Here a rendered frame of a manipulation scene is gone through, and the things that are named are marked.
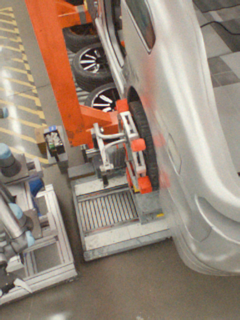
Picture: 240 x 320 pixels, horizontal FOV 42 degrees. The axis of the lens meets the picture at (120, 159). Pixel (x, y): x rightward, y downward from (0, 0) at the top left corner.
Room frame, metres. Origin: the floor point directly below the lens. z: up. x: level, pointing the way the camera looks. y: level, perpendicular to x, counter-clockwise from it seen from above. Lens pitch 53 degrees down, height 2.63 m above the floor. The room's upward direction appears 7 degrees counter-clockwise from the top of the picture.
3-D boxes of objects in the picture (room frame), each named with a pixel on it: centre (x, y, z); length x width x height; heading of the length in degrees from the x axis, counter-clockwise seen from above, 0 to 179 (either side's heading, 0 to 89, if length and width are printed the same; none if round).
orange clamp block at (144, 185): (1.10, -0.14, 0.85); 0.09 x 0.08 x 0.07; 9
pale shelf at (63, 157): (1.89, 0.57, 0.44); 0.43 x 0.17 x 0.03; 9
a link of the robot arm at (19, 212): (0.91, 0.68, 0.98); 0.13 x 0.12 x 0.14; 119
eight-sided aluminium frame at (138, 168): (1.41, -0.09, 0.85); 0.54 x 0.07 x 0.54; 9
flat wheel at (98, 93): (2.27, -0.03, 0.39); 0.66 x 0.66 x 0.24
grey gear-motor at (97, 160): (1.70, 0.04, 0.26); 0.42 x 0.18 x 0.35; 99
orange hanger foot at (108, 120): (1.91, 0.02, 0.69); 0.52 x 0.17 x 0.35; 99
